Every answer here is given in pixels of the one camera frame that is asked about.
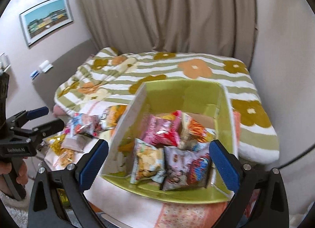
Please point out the orange striped snack bag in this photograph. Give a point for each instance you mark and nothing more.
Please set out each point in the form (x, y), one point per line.
(193, 135)

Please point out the framed landscape picture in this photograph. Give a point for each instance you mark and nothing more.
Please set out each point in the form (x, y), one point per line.
(44, 18)

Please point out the cartoon children snack bag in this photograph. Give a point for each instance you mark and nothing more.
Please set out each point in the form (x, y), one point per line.
(186, 169)

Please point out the waffle cookie clear pack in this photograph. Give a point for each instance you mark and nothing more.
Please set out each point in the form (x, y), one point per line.
(55, 161)

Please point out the translucent white snack pack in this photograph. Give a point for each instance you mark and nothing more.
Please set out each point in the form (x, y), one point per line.
(76, 143)

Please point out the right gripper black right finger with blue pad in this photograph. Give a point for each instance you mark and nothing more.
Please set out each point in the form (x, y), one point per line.
(271, 207)

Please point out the pink red snack bag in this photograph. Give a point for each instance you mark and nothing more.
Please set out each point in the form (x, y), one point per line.
(163, 129)

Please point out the white wall switch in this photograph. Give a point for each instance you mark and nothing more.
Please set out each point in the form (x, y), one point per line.
(45, 66)

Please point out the person left hand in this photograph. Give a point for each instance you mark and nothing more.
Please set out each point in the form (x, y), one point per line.
(13, 175)

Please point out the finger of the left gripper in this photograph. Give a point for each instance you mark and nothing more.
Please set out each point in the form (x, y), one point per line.
(36, 113)
(47, 129)

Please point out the gold foil snack pack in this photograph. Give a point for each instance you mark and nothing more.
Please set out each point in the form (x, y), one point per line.
(55, 143)

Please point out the pink pillow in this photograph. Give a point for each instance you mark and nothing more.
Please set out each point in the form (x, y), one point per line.
(58, 112)

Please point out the white fuzzy sleeve forearm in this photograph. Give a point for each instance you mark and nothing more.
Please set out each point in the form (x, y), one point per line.
(18, 210)

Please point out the flower striped blanket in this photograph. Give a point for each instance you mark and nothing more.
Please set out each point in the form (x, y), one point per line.
(114, 78)

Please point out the grey padded headboard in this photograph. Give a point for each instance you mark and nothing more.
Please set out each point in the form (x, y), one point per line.
(45, 84)

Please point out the taro chips snack bag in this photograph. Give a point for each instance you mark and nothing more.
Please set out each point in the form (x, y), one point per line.
(111, 116)

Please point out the shrimp flakes snack bag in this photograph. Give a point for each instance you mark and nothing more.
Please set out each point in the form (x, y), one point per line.
(84, 124)

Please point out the beige curtain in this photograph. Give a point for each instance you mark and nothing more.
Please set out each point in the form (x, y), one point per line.
(218, 27)

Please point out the yellow chips snack bag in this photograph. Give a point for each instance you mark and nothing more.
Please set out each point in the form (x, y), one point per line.
(148, 163)

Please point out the green cardboard box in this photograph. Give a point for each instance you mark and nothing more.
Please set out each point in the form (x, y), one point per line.
(205, 101)

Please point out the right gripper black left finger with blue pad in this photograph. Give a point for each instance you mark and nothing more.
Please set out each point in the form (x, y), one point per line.
(46, 210)

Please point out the blue wall tag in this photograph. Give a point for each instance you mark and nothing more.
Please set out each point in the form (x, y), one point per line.
(34, 74)

